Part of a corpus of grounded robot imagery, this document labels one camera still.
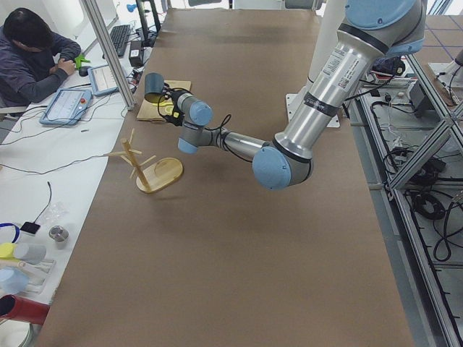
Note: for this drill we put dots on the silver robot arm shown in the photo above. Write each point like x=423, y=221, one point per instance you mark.
x=369, y=30

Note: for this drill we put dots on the wooden cutting board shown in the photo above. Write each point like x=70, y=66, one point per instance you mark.
x=154, y=107

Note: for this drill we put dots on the black square pad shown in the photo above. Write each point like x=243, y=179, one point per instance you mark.
x=30, y=227

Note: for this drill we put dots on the black computer mouse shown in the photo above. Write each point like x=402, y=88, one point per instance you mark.
x=83, y=71

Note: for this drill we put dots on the far blue teach pendant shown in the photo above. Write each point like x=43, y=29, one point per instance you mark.
x=102, y=81

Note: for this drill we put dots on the light blue plastic cup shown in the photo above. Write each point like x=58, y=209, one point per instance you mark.
x=13, y=280

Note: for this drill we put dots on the red bottle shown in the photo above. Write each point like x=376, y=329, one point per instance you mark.
x=24, y=310

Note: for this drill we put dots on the seated person dark hoodie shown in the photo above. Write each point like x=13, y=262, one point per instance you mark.
x=35, y=61

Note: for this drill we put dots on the clear cup tray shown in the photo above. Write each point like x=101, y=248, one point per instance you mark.
x=38, y=274

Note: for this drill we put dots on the white side table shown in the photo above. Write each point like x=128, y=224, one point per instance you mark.
x=58, y=175

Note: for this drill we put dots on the black keyboard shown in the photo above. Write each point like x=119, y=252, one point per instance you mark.
x=119, y=36

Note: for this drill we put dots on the yellow plastic cup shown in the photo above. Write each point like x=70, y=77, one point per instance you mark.
x=7, y=250

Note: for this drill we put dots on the blue mug yellow inside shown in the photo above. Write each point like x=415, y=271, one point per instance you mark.
x=154, y=84

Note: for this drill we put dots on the blue teach pendant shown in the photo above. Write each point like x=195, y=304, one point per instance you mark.
x=102, y=81
x=67, y=107

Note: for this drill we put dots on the grey plastic cup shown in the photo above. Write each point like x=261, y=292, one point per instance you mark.
x=31, y=253

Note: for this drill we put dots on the aluminium frame post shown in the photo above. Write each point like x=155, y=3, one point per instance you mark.
x=103, y=37

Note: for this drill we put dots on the wooden cup storage rack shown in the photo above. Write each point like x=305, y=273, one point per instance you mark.
x=150, y=177

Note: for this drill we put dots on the small steel cup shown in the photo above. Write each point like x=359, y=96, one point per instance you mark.
x=59, y=235

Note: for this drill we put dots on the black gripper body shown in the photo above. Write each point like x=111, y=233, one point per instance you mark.
x=173, y=102

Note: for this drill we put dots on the black power adapter box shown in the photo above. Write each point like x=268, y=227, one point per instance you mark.
x=136, y=53

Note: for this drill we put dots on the near blue teach pendant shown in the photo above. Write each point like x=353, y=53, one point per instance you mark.
x=67, y=107

